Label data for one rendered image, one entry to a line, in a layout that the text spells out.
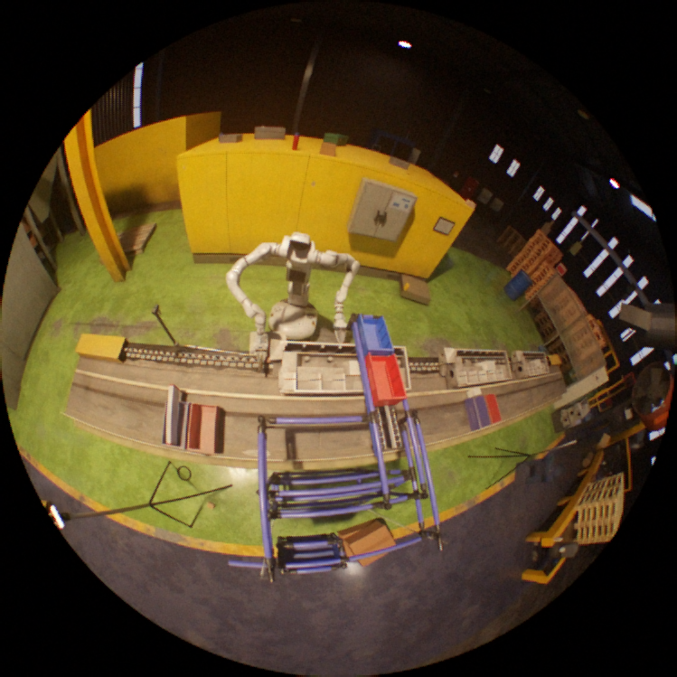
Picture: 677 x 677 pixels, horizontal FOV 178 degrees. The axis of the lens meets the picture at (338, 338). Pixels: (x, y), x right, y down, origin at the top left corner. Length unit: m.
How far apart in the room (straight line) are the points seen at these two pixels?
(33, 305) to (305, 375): 5.77
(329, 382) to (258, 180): 2.49
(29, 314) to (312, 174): 5.91
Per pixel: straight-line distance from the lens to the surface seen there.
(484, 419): 2.43
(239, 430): 1.63
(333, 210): 3.09
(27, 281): 5.95
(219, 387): 1.74
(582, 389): 6.30
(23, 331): 5.91
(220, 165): 3.06
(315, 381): 1.51
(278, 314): 2.48
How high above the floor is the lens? 2.34
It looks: 55 degrees down
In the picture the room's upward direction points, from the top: 25 degrees clockwise
